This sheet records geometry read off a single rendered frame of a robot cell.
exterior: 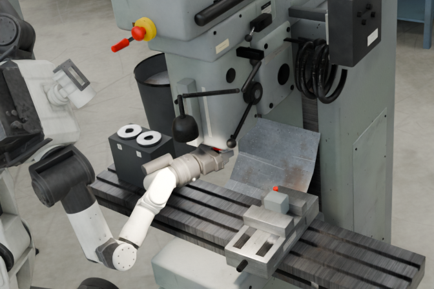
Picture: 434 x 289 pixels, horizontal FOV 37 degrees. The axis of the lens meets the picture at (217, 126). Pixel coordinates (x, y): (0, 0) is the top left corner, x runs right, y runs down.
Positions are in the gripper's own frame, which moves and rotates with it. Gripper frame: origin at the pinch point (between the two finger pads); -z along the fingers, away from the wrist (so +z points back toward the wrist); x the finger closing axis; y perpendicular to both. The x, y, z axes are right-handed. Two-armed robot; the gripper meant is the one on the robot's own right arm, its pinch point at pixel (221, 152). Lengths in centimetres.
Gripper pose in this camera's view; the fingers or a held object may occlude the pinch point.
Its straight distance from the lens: 209.5
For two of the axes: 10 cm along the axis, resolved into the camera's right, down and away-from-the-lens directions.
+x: -5.7, -3.7, 7.3
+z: -8.1, 3.7, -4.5
